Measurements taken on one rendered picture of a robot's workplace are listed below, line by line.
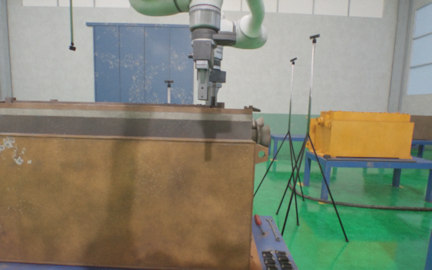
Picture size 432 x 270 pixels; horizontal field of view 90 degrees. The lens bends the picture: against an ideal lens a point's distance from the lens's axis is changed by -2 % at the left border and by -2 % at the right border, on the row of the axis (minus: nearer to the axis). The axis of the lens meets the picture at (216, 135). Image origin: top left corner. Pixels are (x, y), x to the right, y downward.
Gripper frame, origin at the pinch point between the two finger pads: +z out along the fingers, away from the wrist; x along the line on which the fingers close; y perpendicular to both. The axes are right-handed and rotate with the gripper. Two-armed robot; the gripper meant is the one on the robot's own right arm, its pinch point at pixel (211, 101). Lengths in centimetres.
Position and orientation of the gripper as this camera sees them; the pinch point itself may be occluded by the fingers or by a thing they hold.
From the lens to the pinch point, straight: 97.5
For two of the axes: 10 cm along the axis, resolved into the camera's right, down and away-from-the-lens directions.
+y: 7.0, 1.0, -7.1
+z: -0.3, 9.9, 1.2
